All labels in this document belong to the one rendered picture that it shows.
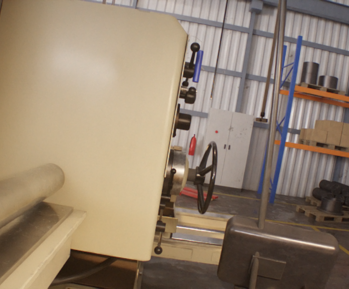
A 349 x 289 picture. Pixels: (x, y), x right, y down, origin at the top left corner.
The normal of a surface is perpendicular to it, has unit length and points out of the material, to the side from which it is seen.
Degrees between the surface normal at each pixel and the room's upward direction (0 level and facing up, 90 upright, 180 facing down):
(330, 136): 90
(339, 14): 90
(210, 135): 90
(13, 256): 0
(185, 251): 90
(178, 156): 37
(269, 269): 110
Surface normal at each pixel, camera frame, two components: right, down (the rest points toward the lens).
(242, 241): -0.25, 0.34
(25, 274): 0.17, -0.98
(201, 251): 0.04, 0.06
